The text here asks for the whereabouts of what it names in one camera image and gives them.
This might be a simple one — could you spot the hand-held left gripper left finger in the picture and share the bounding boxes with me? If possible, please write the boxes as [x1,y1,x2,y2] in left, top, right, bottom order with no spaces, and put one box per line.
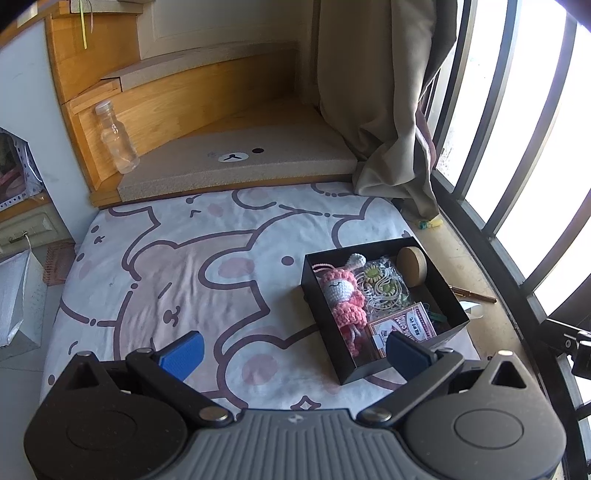
[53,331,233,424]

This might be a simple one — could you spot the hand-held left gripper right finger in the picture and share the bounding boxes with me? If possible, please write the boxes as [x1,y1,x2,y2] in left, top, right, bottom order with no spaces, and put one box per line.
[358,332,532,426]

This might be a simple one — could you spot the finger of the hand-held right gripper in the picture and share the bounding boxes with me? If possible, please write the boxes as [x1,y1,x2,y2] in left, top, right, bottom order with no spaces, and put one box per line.
[539,318,591,356]

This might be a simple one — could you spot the red playing card box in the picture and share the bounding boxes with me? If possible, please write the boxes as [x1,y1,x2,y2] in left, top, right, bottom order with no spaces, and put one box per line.
[367,302,438,358]

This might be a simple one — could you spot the black cardboard box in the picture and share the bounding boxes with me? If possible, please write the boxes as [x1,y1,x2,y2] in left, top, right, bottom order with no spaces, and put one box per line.
[301,236,471,386]

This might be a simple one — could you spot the bagged beige cord coasters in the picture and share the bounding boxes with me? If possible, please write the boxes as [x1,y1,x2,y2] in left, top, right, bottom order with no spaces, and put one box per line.
[358,258,411,319]

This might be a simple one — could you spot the round wooden disc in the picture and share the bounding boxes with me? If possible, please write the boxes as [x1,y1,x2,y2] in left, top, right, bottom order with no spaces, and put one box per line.
[396,247,429,288]

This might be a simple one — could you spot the pink crochet bunny doll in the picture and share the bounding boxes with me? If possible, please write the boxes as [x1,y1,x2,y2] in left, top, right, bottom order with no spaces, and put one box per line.
[313,253,370,357]

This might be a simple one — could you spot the cartoon printed bed sheet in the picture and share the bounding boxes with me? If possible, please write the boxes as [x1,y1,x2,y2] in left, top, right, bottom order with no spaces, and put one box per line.
[39,181,481,411]

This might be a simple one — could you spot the brown pen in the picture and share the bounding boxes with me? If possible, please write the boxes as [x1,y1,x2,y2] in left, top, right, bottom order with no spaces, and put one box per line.
[450,285,498,304]

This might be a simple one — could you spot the black window grille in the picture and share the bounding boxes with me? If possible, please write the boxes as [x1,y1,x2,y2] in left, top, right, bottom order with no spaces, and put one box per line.
[418,0,591,480]

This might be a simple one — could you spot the white paper bag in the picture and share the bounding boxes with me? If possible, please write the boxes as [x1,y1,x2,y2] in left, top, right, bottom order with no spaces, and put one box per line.
[0,248,51,361]

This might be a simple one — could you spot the red mesh basket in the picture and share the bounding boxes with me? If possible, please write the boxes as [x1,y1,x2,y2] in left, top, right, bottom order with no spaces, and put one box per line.
[44,242,77,285]

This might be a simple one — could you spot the white drawer cabinet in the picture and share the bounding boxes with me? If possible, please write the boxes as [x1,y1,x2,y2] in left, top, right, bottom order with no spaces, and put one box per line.
[0,202,75,259]

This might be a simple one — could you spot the grey bear face mat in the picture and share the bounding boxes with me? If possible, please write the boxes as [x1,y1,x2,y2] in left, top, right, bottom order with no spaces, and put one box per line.
[117,127,360,202]

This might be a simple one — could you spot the clear plastic bottle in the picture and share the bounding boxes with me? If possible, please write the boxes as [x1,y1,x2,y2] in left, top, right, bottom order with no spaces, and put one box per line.
[95,100,140,175]

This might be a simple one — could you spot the perforated metal rack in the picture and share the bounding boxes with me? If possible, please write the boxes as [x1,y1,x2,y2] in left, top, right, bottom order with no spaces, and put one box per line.
[0,128,47,213]

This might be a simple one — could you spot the wooden stepped platform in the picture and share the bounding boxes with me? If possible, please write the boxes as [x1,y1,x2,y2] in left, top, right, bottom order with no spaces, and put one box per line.
[44,0,324,207]

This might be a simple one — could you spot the beige curtain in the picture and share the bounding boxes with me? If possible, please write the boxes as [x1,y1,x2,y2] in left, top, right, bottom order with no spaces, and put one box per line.
[316,0,460,220]

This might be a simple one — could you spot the yellow green ribbon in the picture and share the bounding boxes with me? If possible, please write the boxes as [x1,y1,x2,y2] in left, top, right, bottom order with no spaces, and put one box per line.
[76,0,93,49]

